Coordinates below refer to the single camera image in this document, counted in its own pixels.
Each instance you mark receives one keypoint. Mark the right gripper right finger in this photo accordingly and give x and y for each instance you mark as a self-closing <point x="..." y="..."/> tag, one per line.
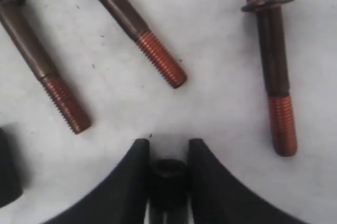
<point x="221" y="195"/>

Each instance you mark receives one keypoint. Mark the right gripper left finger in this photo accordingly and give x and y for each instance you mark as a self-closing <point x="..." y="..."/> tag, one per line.
<point x="118" y="192"/>

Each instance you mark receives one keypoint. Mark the black cylindrical sleeve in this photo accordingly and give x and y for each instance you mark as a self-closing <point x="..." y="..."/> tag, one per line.
<point x="8" y="166"/>
<point x="168" y="179"/>

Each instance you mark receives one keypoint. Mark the dark bolt with copper thread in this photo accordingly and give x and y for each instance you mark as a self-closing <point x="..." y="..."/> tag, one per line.
<point x="137" y="29"/>
<point x="34" y="58"/>
<point x="276" y="63"/>

